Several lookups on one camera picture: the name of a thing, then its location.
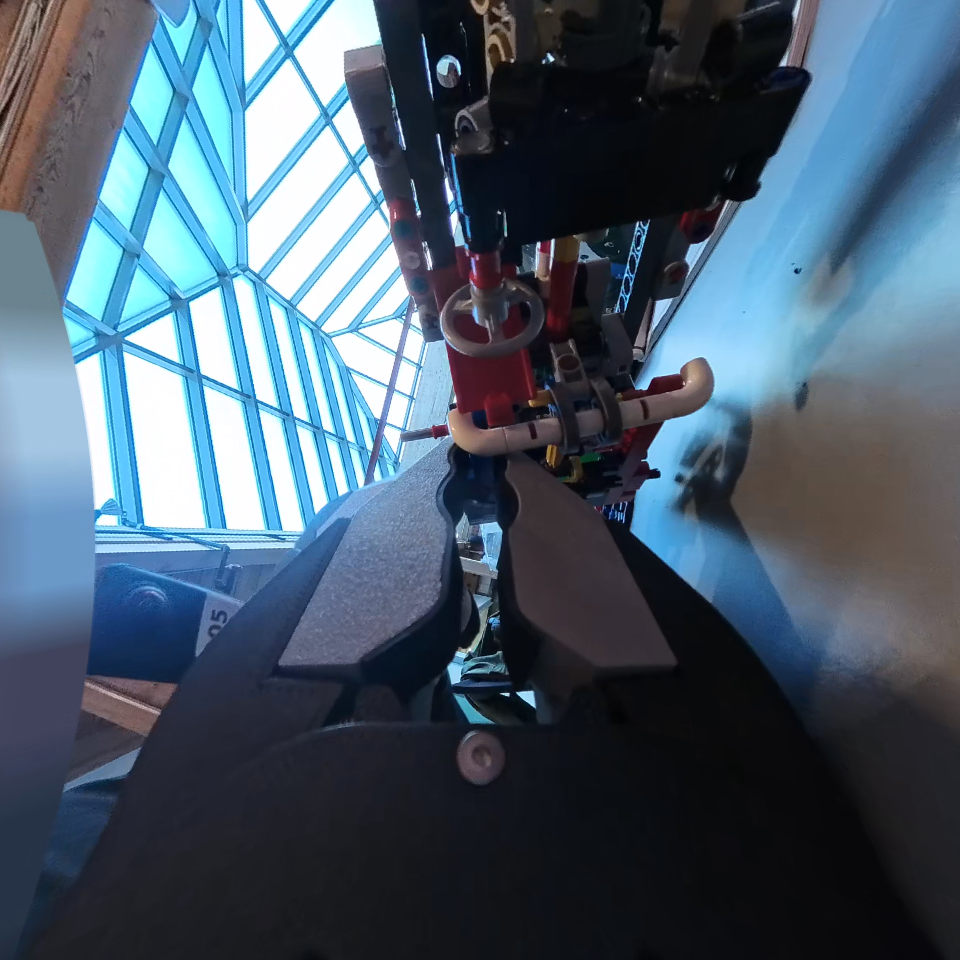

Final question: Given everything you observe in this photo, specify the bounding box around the multicolour toy brick vehicle model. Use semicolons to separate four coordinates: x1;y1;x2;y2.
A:
343;0;815;526

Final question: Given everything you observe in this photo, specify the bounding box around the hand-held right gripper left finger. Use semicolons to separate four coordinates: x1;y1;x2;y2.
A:
277;441;470;684

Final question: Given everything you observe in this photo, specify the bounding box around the red cable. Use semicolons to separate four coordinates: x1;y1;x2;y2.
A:
364;298;415;485

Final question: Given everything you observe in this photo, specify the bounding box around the wooden pillar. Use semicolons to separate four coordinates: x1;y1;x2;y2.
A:
0;0;160;249

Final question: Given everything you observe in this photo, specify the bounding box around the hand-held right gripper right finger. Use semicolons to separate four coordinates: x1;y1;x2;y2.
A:
495;450;681;695

